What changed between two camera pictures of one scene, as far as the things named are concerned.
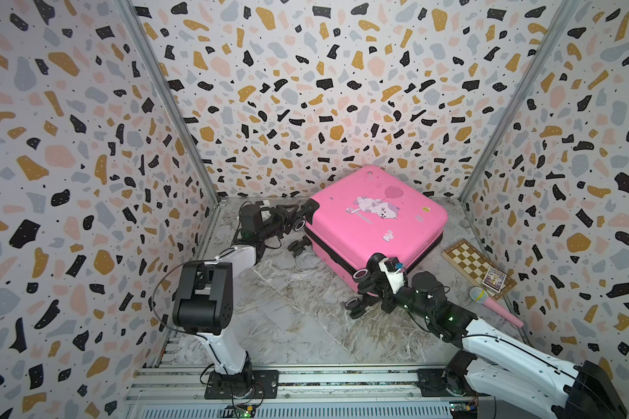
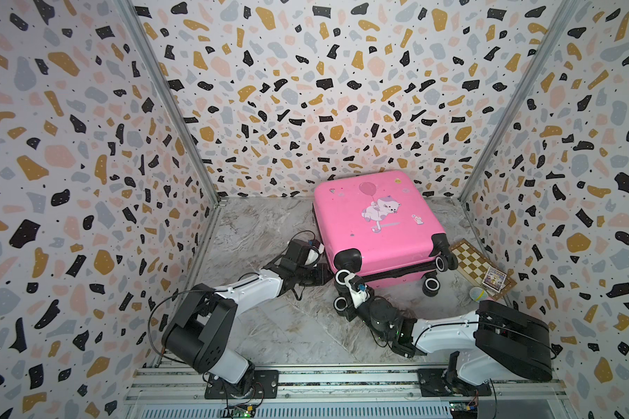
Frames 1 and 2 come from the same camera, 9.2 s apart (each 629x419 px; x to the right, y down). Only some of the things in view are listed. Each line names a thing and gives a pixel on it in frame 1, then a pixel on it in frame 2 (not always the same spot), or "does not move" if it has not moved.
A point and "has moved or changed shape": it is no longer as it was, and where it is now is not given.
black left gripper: (281, 218) -> (322, 269)
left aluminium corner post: (134, 20) does not move
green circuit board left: (239, 412) does not move
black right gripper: (387, 298) -> (350, 312)
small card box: (494, 281) does not move
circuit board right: (464, 409) does not move
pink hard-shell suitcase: (373, 213) has moved or changed shape
